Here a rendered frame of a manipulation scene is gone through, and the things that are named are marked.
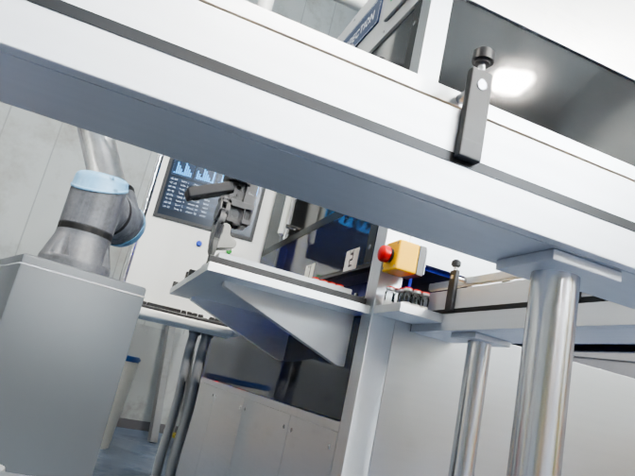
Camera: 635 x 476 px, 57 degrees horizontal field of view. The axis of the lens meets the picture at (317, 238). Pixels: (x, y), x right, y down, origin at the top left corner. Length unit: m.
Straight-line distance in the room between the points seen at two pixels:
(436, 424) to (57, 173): 4.43
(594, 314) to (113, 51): 0.78
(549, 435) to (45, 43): 0.55
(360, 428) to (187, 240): 1.21
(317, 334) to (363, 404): 0.20
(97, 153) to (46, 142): 3.92
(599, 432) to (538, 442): 1.18
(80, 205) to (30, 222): 3.99
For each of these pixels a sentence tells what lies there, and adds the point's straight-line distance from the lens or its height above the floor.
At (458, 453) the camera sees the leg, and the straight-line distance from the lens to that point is 1.28.
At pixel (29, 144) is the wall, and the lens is 5.42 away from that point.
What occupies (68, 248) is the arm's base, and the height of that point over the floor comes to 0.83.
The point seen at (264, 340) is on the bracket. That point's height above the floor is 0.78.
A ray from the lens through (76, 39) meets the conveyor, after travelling 0.48.
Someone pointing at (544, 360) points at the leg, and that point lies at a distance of 0.63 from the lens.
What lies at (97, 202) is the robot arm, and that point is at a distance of 1.33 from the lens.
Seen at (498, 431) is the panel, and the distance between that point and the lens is 1.59.
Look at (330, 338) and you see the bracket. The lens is 1.46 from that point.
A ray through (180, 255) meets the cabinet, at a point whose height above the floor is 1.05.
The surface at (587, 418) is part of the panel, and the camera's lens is 1.78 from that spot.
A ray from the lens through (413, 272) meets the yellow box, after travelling 1.35.
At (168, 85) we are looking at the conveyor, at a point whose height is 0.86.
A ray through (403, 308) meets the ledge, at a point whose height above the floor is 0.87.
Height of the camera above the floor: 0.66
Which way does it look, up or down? 14 degrees up
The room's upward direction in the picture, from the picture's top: 12 degrees clockwise
